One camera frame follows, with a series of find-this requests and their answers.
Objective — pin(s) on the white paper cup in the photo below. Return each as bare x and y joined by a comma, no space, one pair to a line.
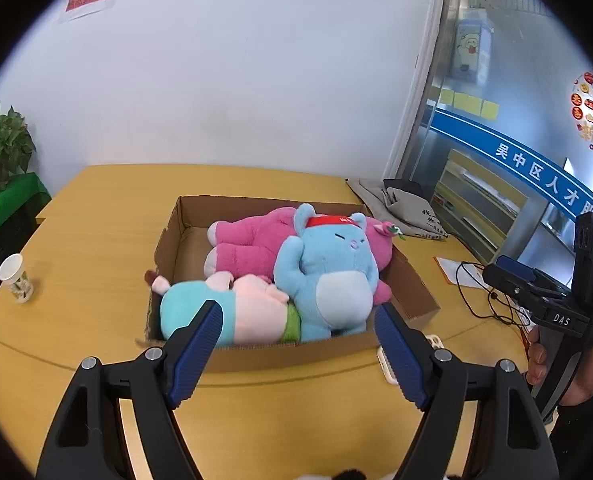
15,277

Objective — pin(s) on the orange and white paper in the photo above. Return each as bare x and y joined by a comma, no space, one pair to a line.
449,270

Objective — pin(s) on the teal and pink plush toy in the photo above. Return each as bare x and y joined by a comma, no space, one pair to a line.
246,305

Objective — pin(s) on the grey cloth bag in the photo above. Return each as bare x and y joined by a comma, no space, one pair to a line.
376,200

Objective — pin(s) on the blue window banner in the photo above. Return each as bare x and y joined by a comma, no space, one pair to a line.
526,160

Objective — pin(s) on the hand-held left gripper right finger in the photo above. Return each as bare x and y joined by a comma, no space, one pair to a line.
399,355

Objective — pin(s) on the yellow framed rack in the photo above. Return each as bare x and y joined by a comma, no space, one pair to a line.
481,195

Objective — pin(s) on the person's right forearm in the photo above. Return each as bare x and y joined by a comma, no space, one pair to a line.
576,440

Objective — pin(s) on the yellow sticky note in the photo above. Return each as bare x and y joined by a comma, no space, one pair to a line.
468,101
446,96
490,109

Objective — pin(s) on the white phone case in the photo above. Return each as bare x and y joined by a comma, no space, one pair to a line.
387,371

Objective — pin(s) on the green crate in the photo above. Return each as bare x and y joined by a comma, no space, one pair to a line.
6,210

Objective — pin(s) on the blue plush toy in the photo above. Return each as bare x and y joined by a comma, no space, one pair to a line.
326,270

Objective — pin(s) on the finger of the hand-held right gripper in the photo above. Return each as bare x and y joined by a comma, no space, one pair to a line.
513,265
501,282

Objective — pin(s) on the cartoon window poster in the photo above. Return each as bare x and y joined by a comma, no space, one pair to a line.
469,50

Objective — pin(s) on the green potted plant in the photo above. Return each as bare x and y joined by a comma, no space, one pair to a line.
1,150

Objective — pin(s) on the cardboard box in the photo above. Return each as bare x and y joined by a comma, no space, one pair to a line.
276,357

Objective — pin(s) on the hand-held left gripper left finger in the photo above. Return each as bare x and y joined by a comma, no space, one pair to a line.
199,355

